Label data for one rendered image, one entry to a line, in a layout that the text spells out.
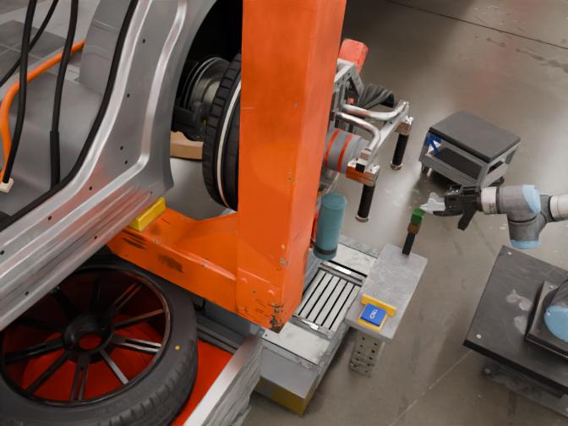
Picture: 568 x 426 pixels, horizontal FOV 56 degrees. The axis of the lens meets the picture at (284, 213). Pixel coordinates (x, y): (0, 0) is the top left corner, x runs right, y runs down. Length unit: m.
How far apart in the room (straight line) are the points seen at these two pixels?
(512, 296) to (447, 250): 0.63
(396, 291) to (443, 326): 0.60
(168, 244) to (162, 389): 0.43
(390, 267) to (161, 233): 0.85
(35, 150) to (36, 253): 0.43
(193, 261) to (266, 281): 0.27
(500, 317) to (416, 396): 0.45
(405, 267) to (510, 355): 0.48
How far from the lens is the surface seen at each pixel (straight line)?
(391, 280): 2.00
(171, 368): 1.64
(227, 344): 1.97
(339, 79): 1.72
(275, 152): 1.23
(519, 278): 2.43
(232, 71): 1.69
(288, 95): 1.14
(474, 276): 2.79
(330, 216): 1.81
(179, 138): 3.40
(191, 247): 1.66
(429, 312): 2.55
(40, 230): 1.46
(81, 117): 1.70
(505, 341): 2.17
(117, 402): 1.61
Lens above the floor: 1.88
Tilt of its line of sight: 41 degrees down
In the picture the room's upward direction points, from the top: 6 degrees clockwise
